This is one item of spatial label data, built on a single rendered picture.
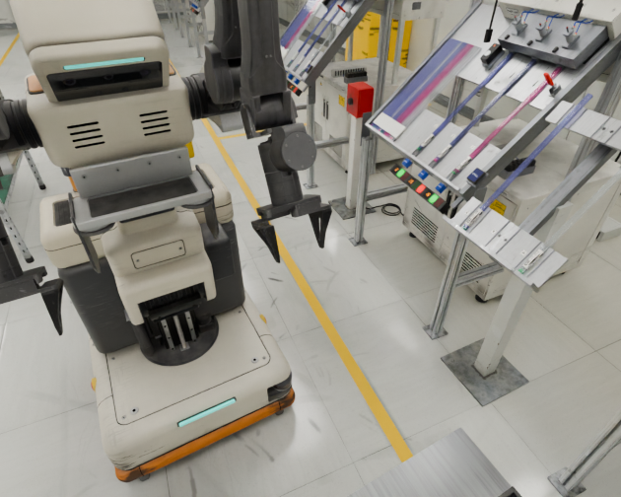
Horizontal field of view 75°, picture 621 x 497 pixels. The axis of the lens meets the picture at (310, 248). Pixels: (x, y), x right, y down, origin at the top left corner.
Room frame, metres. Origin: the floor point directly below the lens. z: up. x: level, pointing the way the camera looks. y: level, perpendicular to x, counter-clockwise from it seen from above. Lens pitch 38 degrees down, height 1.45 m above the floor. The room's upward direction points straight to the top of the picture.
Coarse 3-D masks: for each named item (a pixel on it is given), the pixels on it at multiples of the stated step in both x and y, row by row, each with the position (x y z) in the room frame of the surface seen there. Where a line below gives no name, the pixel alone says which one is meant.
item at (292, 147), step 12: (240, 108) 0.66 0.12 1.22; (252, 120) 0.63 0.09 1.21; (252, 132) 0.62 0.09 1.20; (264, 132) 0.61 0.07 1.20; (276, 132) 0.59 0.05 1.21; (288, 132) 0.57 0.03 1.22; (300, 132) 0.58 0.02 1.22; (276, 144) 0.58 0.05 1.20; (288, 144) 0.56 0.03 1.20; (300, 144) 0.57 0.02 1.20; (312, 144) 0.58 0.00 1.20; (276, 156) 0.57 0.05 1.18; (288, 156) 0.55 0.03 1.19; (300, 156) 0.56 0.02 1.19; (312, 156) 0.57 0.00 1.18; (276, 168) 0.59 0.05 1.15; (288, 168) 0.55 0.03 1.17; (300, 168) 0.55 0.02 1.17
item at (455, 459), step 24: (456, 432) 0.34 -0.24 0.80; (432, 456) 0.30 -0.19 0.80; (456, 456) 0.30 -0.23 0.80; (480, 456) 0.30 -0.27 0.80; (384, 480) 0.26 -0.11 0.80; (408, 480) 0.26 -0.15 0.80; (432, 480) 0.26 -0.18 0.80; (456, 480) 0.26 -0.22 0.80; (480, 480) 0.26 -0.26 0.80; (504, 480) 0.26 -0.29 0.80
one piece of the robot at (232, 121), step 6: (222, 114) 0.86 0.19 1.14; (228, 114) 0.86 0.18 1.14; (234, 114) 0.87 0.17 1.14; (240, 114) 0.87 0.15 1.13; (222, 120) 0.85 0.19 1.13; (228, 120) 0.85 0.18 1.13; (234, 120) 0.86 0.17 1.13; (240, 120) 0.86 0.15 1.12; (222, 126) 0.84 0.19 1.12; (228, 126) 0.85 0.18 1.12; (234, 126) 0.85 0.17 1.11; (240, 126) 0.86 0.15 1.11
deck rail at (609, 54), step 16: (608, 48) 1.42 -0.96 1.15; (592, 64) 1.40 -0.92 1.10; (608, 64) 1.42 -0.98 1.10; (576, 80) 1.38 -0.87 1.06; (592, 80) 1.40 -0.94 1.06; (560, 96) 1.36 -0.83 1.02; (576, 96) 1.38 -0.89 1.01; (544, 112) 1.34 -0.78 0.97; (528, 128) 1.32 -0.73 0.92; (544, 128) 1.34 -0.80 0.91; (512, 144) 1.30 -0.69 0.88; (528, 144) 1.32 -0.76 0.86; (496, 160) 1.28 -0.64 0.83; (512, 160) 1.30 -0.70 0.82; (496, 176) 1.28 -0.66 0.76; (464, 192) 1.23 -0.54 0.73
